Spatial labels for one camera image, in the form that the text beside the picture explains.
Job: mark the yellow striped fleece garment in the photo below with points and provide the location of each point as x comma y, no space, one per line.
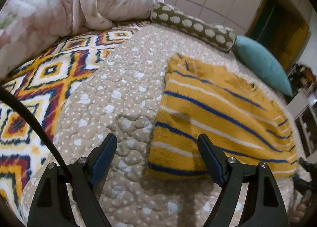
237,117

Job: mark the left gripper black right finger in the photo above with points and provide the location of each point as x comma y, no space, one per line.
263,205

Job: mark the pink floral duvet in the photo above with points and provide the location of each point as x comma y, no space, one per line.
28,27

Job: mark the beige polka dot quilt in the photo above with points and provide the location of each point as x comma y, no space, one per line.
122,97

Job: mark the colourful geometric pattern blanket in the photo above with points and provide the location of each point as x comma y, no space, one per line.
43,85

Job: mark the teal cushion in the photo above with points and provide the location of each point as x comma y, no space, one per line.
262,63

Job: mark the olive dotted bolster pillow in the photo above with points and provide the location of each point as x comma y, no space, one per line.
218,36

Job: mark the white shelving unit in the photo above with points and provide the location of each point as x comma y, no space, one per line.
303,109

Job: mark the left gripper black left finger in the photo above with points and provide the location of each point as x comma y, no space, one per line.
51,204

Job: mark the dark wooden door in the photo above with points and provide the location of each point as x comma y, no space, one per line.
279,30

